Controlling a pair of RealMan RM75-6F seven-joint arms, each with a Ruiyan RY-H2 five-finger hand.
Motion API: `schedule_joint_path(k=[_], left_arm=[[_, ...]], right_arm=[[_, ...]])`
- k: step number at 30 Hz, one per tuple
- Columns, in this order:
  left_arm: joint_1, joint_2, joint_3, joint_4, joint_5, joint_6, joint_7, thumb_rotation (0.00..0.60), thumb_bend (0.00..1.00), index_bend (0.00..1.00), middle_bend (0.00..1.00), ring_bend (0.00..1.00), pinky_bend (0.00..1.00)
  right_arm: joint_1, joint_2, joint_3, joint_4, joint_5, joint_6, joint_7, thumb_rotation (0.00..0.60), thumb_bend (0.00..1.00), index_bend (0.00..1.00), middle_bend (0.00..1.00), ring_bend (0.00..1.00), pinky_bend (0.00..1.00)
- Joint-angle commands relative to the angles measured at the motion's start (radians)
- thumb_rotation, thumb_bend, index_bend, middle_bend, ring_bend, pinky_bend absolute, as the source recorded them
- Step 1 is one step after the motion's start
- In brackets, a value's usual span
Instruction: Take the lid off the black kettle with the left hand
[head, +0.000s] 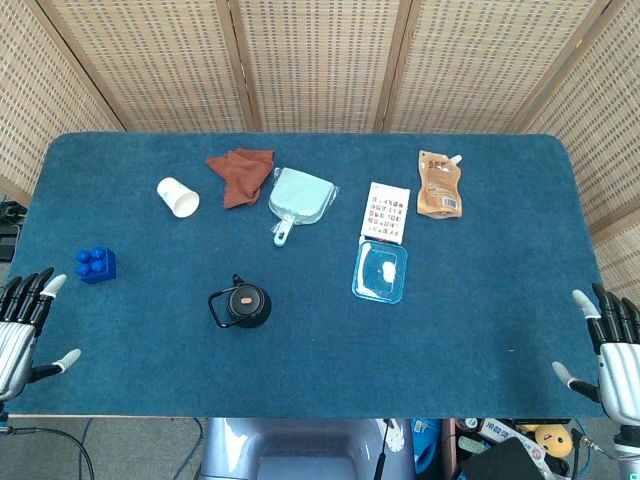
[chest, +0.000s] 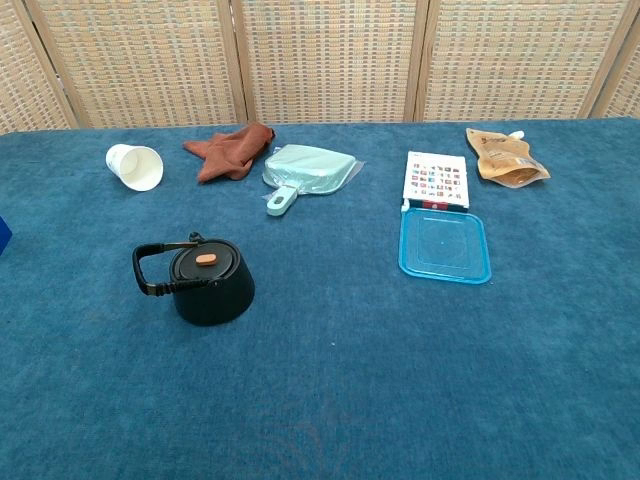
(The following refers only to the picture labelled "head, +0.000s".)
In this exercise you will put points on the light green dustpan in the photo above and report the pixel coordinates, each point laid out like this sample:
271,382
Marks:
300,197

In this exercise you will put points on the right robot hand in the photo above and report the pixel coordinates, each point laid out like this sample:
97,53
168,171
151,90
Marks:
617,365

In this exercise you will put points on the yellow emoji plush toy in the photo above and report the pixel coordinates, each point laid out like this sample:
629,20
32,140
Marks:
552,440

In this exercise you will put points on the grey robot torso base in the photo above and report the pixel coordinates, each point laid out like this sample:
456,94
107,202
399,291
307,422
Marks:
305,450

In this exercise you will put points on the brown spouted drink pouch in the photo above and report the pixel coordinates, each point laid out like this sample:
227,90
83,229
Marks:
440,187

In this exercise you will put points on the woven folding screen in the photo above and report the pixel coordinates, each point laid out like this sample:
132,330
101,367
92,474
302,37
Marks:
320,60

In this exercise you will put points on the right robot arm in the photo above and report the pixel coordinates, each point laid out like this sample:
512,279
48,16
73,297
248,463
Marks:
627,452

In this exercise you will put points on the blue carpet table mat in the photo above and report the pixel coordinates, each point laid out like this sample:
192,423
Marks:
320,350

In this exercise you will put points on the white paper cup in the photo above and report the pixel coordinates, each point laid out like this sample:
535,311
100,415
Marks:
178,197

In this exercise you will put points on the rust brown cloth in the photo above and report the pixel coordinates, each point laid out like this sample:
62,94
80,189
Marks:
240,177

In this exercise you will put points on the blue toy building block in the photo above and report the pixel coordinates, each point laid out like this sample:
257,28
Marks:
96,265

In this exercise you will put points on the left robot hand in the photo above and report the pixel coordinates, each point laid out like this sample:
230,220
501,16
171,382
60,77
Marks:
15,345

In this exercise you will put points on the white printed card box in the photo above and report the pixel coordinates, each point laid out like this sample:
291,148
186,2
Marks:
385,212

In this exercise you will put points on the black kettle with handle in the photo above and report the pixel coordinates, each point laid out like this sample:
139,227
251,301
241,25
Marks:
241,308

